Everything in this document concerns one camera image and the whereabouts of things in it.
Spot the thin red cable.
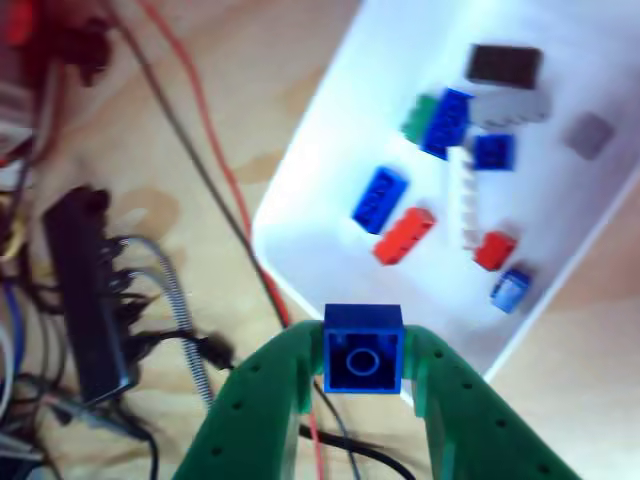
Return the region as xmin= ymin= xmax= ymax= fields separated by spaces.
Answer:
xmin=137 ymin=0 xmax=326 ymax=480

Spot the grey 2x2 lego brick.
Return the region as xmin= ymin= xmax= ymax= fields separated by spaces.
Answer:
xmin=562 ymin=112 xmax=616 ymax=160

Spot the light grey 2x4 lego brick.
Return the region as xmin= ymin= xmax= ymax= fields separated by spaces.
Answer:
xmin=472 ymin=89 xmax=551 ymax=129

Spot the braided grey cable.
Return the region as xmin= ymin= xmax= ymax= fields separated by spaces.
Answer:
xmin=124 ymin=237 xmax=216 ymax=409

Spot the blue 2x2 lego brick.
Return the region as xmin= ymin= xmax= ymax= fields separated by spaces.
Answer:
xmin=471 ymin=133 xmax=516 ymax=172
xmin=489 ymin=267 xmax=532 ymax=315
xmin=323 ymin=303 xmax=404 ymax=395

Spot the dark grey USB hub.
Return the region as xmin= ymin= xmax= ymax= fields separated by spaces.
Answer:
xmin=42 ymin=187 xmax=136 ymax=401

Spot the dark green 2x4 lego brick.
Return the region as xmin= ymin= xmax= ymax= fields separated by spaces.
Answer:
xmin=464 ymin=43 xmax=544 ymax=91

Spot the white plastic bin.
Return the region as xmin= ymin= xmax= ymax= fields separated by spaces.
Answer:
xmin=252 ymin=0 xmax=640 ymax=406

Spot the red 2x4 lego brick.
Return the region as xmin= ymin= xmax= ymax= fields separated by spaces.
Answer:
xmin=372 ymin=207 xmax=437 ymax=266

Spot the thin black cable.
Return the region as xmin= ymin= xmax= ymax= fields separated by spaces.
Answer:
xmin=107 ymin=0 xmax=291 ymax=331

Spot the long white lego brick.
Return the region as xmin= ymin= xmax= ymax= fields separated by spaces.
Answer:
xmin=447 ymin=147 xmax=481 ymax=251

